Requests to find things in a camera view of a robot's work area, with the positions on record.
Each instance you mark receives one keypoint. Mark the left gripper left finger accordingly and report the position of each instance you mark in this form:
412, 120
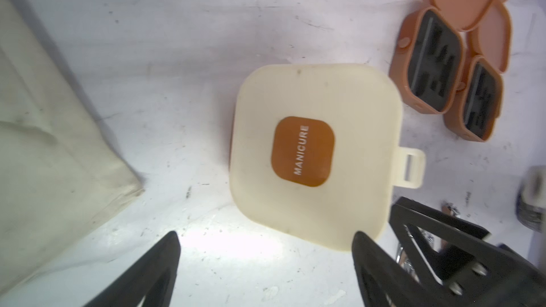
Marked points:
149, 281

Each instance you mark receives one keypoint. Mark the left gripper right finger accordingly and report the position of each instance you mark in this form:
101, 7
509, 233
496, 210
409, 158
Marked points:
381, 280

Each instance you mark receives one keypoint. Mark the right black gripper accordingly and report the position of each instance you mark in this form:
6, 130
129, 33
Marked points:
453, 261

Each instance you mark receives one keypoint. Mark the cream nail clipper case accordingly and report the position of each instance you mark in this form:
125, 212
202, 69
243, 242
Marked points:
315, 151

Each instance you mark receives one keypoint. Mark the brown case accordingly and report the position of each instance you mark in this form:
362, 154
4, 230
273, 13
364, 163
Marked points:
430, 51
479, 96

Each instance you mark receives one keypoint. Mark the green beige glove on table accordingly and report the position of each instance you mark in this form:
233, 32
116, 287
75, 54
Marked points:
59, 178

